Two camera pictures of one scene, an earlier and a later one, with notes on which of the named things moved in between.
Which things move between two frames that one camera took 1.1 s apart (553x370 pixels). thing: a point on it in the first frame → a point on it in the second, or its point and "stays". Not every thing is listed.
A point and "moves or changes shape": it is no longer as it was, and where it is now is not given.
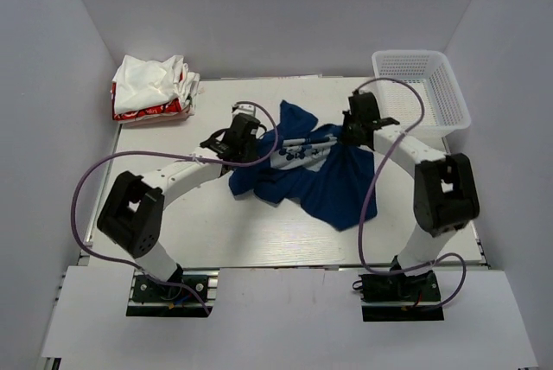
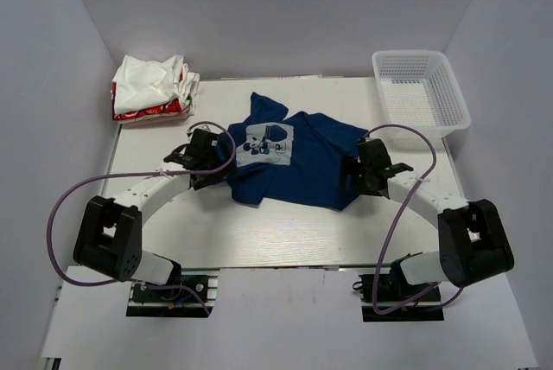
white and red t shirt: (153, 91) stays
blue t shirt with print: (314, 163) moves or changes shape
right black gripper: (347, 119) → (351, 166)
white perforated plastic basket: (420, 91) stays
